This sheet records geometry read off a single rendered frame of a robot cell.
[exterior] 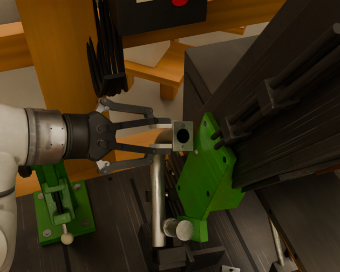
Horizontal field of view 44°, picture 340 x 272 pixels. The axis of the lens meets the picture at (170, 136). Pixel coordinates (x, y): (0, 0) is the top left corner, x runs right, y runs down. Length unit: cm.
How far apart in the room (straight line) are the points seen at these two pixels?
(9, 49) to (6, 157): 41
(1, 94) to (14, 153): 227
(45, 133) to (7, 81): 236
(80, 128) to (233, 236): 51
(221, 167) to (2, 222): 35
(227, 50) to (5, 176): 54
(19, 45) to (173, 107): 172
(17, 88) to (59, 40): 204
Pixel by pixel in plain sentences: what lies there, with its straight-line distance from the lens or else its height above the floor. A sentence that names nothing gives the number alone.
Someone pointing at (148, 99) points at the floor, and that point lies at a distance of 268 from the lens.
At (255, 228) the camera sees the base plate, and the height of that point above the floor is 90.
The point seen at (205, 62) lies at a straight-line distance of 91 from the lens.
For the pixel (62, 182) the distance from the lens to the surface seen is 95.
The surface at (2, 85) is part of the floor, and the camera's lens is 299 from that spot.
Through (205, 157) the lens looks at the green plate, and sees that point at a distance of 76.
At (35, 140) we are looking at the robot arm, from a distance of 65.
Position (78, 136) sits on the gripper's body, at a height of 131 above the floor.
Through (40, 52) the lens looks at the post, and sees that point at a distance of 91.
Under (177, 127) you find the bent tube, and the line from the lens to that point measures 76.
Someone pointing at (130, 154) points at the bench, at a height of 88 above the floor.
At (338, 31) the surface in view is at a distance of 37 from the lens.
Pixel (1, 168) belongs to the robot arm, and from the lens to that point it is 65.
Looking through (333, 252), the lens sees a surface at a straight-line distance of 79.
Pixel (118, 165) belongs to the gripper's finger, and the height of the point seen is 123.
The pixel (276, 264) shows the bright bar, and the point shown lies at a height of 101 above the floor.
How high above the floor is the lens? 179
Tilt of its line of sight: 47 degrees down
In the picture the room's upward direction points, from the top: straight up
